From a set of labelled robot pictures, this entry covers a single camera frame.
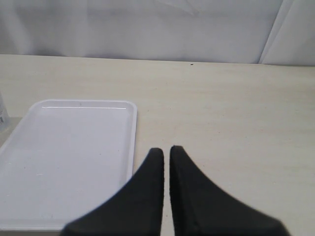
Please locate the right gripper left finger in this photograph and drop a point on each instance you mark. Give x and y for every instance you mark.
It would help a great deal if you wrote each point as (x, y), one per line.
(135, 210)

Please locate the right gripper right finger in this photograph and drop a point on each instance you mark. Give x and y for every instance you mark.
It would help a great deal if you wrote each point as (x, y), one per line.
(201, 208)

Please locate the clear plastic tall container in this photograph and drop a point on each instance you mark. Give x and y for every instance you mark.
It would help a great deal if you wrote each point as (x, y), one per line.
(4, 118)

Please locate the white rectangular plastic tray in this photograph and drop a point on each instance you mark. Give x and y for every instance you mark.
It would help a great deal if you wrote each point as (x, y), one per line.
(63, 159)

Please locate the white backdrop curtain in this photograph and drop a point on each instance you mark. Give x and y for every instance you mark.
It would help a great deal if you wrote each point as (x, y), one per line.
(235, 31)

